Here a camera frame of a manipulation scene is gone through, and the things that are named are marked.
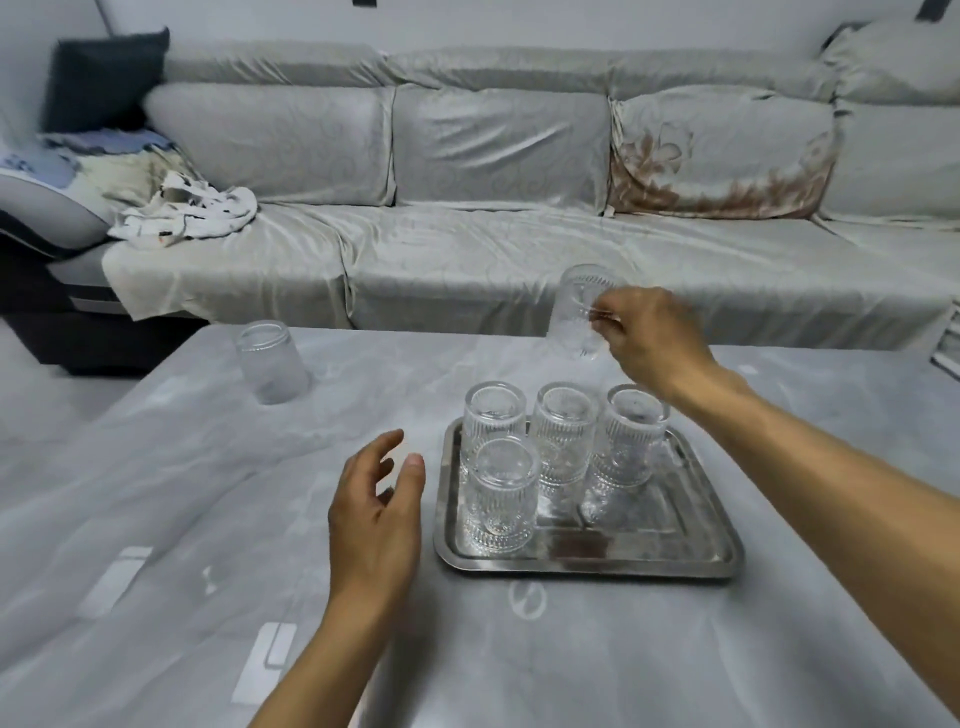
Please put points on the grey covered sofa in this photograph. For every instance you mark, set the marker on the grey covered sofa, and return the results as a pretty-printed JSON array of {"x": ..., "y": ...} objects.
[{"x": 487, "y": 255}]

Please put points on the person's left hand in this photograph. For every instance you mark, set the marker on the person's left hand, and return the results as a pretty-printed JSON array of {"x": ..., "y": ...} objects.
[{"x": 375, "y": 536}]

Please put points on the dark blue cushion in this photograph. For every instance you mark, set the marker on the dark blue cushion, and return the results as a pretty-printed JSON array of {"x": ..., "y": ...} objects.
[{"x": 101, "y": 82}]

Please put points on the grey sofa back cushion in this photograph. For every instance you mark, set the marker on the grey sofa back cushion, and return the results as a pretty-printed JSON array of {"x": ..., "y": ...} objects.
[
  {"x": 277, "y": 142},
  {"x": 499, "y": 150}
]

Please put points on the clear ribbed drinking glass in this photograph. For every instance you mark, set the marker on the clear ribbed drinking glass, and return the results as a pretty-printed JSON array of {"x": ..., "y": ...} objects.
[
  {"x": 491, "y": 420},
  {"x": 577, "y": 307},
  {"x": 564, "y": 435},
  {"x": 630, "y": 442},
  {"x": 501, "y": 499},
  {"x": 271, "y": 364}
]

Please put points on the white patterned crumpled cloth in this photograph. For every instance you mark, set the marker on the white patterned crumpled cloth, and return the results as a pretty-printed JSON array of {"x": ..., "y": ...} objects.
[{"x": 187, "y": 210}]

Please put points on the person's right forearm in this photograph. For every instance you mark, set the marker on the person's right forearm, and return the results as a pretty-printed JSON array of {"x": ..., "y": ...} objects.
[{"x": 832, "y": 487}]

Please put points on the person's right fingers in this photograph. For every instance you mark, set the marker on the person's right fingers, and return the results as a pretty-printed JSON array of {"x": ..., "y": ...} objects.
[{"x": 607, "y": 315}]

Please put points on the person's left thumb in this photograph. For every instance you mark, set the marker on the person's left thumb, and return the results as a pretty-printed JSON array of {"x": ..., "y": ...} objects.
[{"x": 412, "y": 487}]

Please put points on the floral brown sofa back cushion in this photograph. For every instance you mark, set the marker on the floral brown sofa back cushion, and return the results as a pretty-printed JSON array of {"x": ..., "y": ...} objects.
[{"x": 720, "y": 157}]

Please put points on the person's right hand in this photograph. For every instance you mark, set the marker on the person's right hand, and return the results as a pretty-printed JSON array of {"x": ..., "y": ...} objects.
[{"x": 655, "y": 337}]

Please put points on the person's left forearm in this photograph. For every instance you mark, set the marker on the person's left forearm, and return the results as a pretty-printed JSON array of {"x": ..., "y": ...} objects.
[{"x": 326, "y": 667}]

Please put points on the blue and cream folded blanket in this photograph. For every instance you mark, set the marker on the blue and cream folded blanket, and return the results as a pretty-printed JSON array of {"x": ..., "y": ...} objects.
[{"x": 105, "y": 161}]

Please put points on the grey pillow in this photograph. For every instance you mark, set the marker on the grey pillow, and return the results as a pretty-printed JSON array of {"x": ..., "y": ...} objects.
[{"x": 896, "y": 64}]

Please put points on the stainless steel tray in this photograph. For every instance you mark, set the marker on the stainless steel tray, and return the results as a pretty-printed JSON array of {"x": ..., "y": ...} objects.
[{"x": 675, "y": 540}]

